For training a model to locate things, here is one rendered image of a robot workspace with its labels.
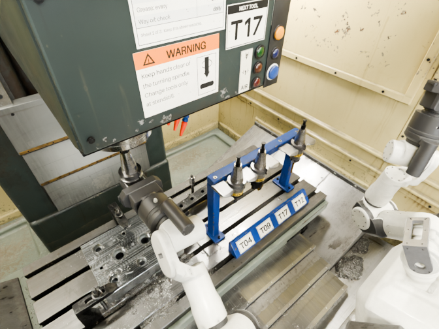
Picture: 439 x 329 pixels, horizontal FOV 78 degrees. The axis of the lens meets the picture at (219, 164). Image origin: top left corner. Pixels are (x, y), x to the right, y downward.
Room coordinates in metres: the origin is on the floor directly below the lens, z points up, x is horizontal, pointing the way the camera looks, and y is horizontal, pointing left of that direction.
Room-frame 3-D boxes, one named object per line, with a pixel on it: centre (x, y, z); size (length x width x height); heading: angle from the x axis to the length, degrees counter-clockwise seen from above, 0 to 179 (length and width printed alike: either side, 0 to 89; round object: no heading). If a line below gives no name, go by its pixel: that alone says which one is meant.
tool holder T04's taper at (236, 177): (0.64, -0.06, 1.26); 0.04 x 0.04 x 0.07
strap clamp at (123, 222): (0.65, 0.39, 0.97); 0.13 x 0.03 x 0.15; 40
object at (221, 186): (0.60, -0.02, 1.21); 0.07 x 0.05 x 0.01; 40
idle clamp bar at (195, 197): (0.79, 0.09, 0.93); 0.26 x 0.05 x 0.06; 135
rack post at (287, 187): (0.93, -0.32, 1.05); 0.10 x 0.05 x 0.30; 40
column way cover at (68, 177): (0.88, 0.54, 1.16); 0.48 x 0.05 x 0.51; 130
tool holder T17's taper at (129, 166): (0.55, 0.25, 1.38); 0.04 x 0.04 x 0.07
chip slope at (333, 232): (0.96, -0.25, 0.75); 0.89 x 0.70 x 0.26; 40
